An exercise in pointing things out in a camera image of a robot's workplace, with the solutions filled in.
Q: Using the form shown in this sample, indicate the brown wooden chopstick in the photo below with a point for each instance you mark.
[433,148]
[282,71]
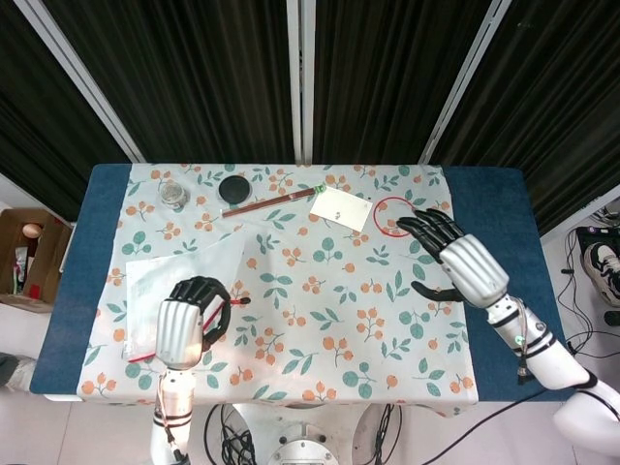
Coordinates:
[269,201]
[269,204]

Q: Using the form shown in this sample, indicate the white frame post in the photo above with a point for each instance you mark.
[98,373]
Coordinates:
[82,77]
[300,72]
[465,72]

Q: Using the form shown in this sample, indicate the colourful packet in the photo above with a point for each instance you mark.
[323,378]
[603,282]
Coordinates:
[19,269]

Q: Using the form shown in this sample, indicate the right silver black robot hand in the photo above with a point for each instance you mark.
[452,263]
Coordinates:
[472,269]

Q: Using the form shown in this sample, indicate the brown cardboard box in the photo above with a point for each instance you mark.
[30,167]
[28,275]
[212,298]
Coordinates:
[48,252]

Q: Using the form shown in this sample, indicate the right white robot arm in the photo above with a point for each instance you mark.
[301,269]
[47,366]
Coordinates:
[552,363]

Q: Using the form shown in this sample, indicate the brown egg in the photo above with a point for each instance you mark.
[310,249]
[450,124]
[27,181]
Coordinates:
[32,230]

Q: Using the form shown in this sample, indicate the floral tablecloth with orange berries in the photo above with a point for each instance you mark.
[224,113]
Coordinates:
[329,300]

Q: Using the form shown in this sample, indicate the clear plastic bag red zip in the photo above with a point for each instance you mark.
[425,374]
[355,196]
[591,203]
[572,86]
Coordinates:
[145,286]

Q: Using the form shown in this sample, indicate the white paper card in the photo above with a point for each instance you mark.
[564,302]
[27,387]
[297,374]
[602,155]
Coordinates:
[339,208]

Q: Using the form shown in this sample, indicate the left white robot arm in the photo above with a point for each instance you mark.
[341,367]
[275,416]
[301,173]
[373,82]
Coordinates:
[174,397]

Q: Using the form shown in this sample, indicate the black curtain panel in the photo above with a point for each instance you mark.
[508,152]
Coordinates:
[34,121]
[194,72]
[557,97]
[387,72]

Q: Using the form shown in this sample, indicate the small glass jar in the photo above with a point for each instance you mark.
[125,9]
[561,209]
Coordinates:
[173,194]

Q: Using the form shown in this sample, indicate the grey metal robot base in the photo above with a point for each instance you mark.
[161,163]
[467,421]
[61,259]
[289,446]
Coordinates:
[300,445]

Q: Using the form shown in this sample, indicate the small green wrapper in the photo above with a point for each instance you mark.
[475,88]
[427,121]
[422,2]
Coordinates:
[319,188]

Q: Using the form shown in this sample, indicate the round black lid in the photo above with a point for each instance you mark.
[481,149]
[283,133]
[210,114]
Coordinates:
[235,189]

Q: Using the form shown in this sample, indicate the blue table cover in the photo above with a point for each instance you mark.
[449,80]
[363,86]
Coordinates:
[499,232]

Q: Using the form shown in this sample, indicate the black and white sneaker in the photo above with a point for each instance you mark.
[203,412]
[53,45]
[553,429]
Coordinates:
[603,266]

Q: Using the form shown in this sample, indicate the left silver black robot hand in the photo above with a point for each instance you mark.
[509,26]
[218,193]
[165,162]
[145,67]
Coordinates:
[176,329]

